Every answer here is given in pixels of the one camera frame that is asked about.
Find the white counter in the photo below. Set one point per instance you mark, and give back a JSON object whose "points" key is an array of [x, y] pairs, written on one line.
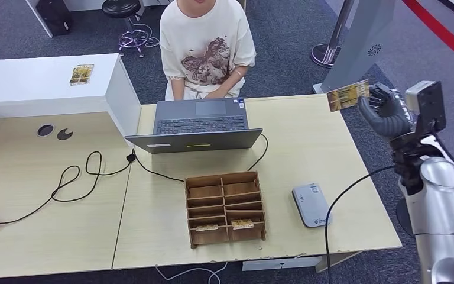
{"points": [[23, 80]]}

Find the grey laptop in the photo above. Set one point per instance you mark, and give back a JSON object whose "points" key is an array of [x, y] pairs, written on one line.
{"points": [[199, 113]]}

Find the wooden card organizer box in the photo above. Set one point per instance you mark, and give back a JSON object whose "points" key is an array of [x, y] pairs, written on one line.
{"points": [[209, 192]]}

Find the white desk panel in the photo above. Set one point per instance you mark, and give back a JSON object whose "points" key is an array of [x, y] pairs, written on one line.
{"points": [[39, 18]]}

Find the person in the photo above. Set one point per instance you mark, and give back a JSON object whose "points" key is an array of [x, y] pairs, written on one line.
{"points": [[205, 39]]}

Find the grey card reader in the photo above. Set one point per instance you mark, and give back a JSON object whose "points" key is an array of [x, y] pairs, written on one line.
{"points": [[311, 204]]}

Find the person's left forearm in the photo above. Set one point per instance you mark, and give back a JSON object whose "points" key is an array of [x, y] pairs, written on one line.
{"points": [[235, 78]]}

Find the black computer tower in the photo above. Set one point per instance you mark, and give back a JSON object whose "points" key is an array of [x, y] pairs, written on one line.
{"points": [[54, 16]]}

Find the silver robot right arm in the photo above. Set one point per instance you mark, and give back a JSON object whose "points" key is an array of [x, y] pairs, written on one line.
{"points": [[438, 211]]}

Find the grey kiosk stand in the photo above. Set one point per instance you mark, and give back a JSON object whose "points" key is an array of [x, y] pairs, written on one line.
{"points": [[362, 47]]}

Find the person's right forearm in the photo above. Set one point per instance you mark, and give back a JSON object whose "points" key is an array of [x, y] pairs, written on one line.
{"points": [[177, 90]]}

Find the chrome stanchion post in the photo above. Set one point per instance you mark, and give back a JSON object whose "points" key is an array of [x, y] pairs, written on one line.
{"points": [[340, 23]]}

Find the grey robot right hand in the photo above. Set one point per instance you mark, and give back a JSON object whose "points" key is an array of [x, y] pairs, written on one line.
{"points": [[387, 117]]}

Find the yellow printed ID card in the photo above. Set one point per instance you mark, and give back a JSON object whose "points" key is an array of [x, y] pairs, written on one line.
{"points": [[346, 96]]}

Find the black stanchion with round base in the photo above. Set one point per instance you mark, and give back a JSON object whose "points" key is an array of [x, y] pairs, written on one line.
{"points": [[403, 215]]}

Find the black round stool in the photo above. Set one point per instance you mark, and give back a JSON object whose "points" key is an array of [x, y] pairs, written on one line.
{"points": [[121, 7]]}

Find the black grommet cover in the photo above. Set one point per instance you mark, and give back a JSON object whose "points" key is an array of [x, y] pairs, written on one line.
{"points": [[64, 135]]}

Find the yellow room key card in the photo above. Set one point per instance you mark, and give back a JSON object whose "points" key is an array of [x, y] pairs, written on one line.
{"points": [[207, 227], [242, 224]]}

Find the person's left hand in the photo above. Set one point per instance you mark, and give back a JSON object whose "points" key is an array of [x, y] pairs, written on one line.
{"points": [[217, 94]]}

